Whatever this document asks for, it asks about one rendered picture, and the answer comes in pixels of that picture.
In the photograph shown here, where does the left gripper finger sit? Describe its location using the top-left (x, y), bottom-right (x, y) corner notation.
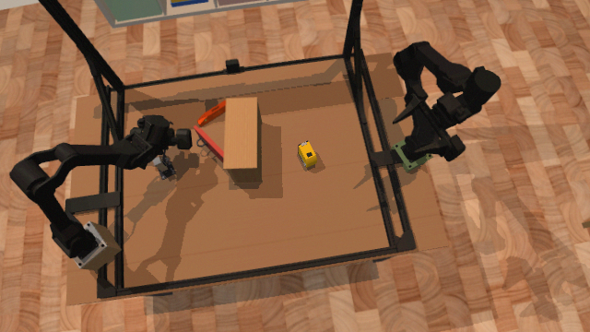
top-left (413, 136), bottom-right (452, 157)
top-left (393, 93), bottom-right (420, 124)

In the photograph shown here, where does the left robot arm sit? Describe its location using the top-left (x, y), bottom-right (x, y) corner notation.
top-left (393, 41), bottom-right (502, 162)

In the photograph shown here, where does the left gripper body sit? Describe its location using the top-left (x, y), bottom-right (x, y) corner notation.
top-left (404, 84), bottom-right (466, 161)

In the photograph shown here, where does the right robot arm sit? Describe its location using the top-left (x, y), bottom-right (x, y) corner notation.
top-left (9, 115), bottom-right (170, 259)

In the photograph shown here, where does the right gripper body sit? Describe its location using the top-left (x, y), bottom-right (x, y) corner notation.
top-left (130, 127), bottom-right (193, 155)

